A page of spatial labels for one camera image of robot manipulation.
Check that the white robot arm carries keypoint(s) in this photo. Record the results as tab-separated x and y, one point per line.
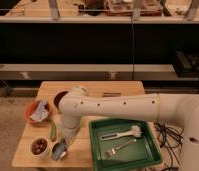
180	110

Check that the white cup with nuts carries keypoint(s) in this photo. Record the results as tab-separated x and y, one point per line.
39	148

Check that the dark brown bowl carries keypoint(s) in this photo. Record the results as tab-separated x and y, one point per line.
58	97

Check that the white dish brush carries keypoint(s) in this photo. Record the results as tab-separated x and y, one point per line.
135	131

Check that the green plastic tray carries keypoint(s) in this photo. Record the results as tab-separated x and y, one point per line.
125	153

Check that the crumpled white wrapper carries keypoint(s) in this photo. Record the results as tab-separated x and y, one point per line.
41	112

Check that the green cucumber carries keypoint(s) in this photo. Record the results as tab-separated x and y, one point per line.
53	132

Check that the silver fork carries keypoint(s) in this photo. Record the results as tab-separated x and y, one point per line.
114	150

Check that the orange plastic bowl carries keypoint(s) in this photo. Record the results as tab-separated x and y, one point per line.
30	108

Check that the metal shelf rack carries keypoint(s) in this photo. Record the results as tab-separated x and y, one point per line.
93	39

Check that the black box on shelf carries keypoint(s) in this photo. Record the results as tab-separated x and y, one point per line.
186	65

